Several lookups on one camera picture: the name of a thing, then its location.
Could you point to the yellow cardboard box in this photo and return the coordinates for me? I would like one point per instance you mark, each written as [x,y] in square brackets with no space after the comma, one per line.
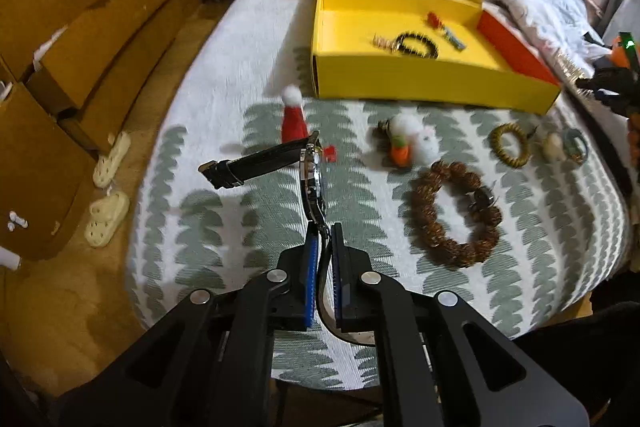
[390,77]

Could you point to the white pipe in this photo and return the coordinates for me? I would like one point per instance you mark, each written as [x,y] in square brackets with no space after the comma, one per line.
[10,258]

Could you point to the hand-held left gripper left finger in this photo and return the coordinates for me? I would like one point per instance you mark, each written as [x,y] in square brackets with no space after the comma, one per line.
[311,277]

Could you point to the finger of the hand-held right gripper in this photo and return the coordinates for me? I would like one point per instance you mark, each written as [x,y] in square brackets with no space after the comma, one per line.
[610,87]

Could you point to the red santa hat clip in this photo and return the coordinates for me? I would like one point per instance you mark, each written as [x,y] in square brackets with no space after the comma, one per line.
[294,122]

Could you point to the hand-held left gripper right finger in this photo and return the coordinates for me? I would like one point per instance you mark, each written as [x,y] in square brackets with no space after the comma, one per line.
[340,277]

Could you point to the cream slipper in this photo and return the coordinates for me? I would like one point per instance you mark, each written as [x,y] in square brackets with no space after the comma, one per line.
[112,159]
[105,219]

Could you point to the blue hair clip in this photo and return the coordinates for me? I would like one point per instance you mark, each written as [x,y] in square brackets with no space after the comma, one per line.
[454,38]

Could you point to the red bead hair pin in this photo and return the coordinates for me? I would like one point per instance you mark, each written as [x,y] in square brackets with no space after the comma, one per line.
[435,19]

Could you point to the wooden wardrobe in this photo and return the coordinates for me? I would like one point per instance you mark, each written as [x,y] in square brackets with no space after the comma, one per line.
[65,57]

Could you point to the small brown hair clip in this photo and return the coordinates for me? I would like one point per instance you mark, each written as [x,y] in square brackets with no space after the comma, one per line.
[383,43]

